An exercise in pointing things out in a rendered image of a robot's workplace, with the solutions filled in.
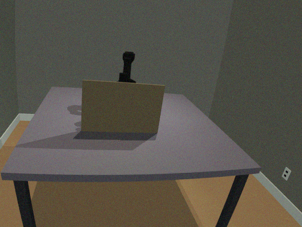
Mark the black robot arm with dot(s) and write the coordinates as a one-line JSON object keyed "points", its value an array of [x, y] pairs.
{"points": [[128, 58]]}

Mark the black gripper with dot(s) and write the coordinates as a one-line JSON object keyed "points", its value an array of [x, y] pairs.
{"points": [[129, 80]]}

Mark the brown flat rectangular board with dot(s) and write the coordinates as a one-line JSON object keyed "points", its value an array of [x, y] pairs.
{"points": [[121, 107]]}

